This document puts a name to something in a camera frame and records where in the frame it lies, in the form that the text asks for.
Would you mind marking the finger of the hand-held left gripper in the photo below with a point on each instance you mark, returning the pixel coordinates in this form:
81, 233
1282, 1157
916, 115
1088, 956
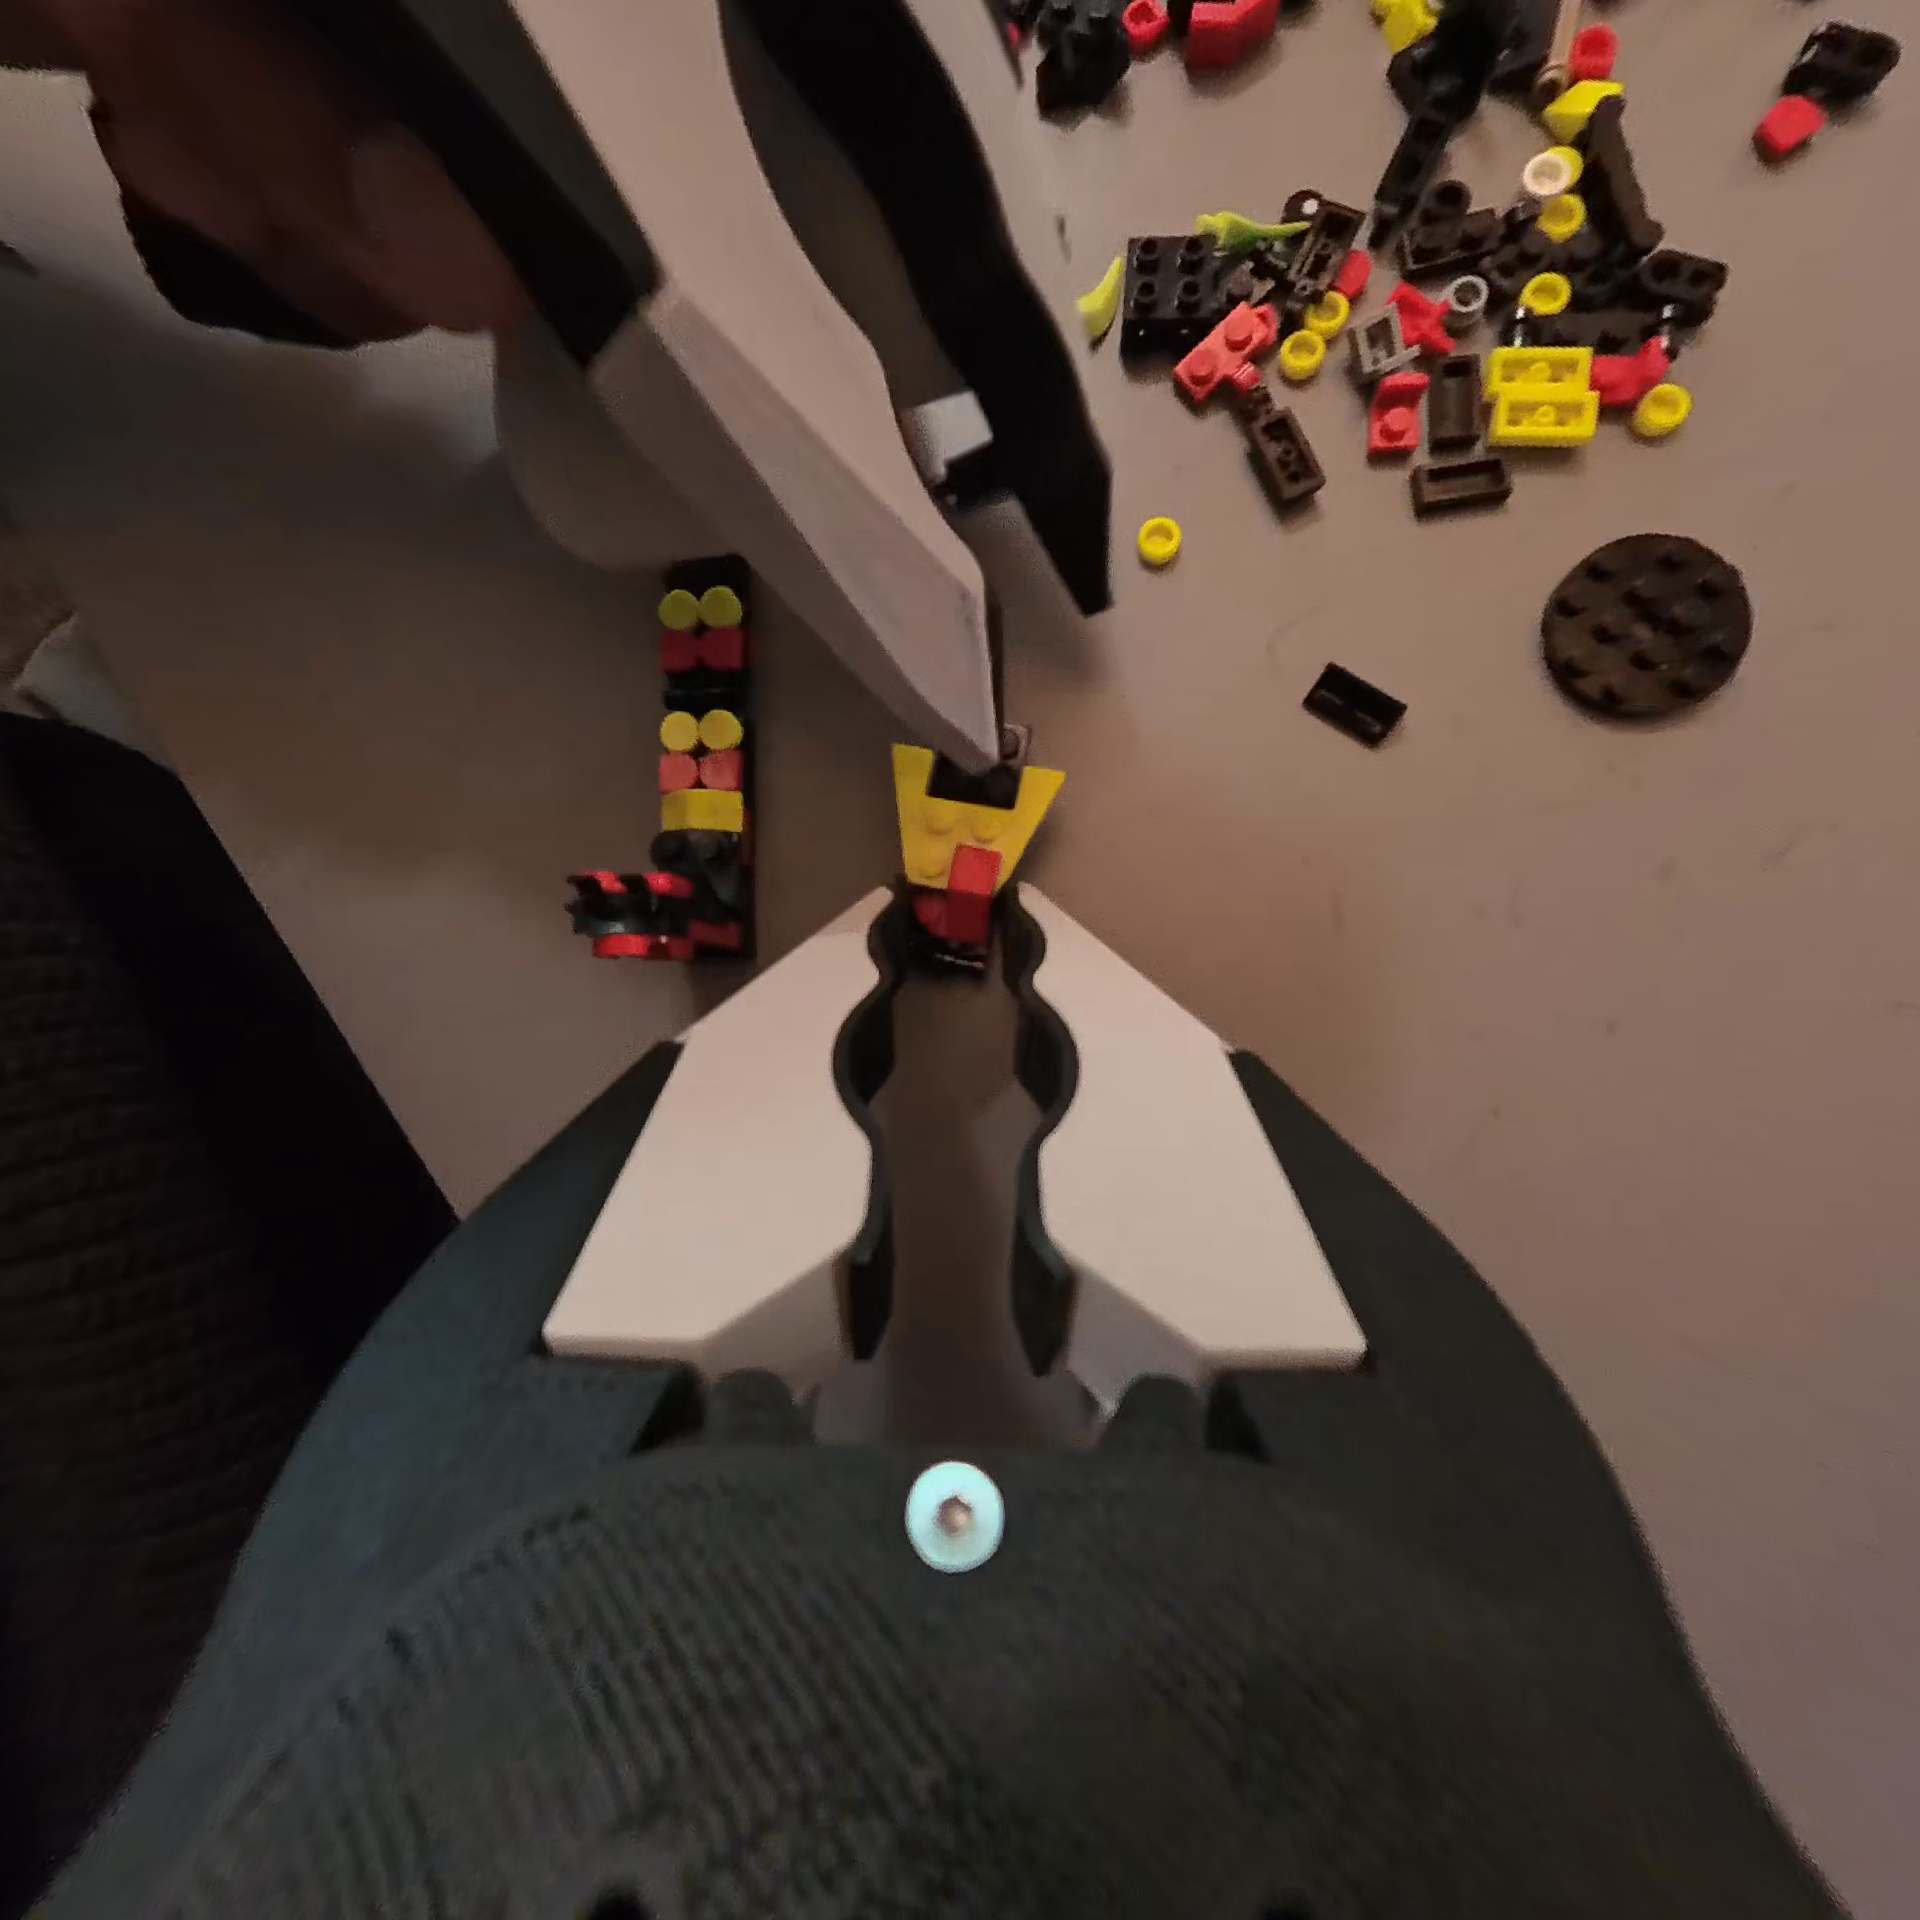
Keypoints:
780, 390
948, 432

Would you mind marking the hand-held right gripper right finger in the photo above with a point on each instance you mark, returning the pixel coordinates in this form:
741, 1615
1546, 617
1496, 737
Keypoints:
1184, 1201

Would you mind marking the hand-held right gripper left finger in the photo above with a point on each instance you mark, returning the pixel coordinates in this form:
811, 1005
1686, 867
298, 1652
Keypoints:
720, 1201

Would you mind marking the yellow wedge lego assembly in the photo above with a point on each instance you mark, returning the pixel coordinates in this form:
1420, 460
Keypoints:
939, 832

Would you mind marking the pile of lego pieces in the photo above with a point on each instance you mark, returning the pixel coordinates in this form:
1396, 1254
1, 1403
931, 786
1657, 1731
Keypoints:
1538, 392

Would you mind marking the yellow round lego stud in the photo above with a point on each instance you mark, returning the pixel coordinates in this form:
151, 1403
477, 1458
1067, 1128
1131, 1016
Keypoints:
1160, 542

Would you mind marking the long black lego strip assembly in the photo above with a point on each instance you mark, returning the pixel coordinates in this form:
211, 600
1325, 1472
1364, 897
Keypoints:
705, 819

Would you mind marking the small black lego tile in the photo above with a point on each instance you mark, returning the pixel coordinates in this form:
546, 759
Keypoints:
1352, 703

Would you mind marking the black round lego plate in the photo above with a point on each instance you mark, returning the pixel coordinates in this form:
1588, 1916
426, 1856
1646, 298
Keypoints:
1646, 630

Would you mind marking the person's left hand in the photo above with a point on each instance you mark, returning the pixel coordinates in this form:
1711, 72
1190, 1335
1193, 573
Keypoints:
300, 164

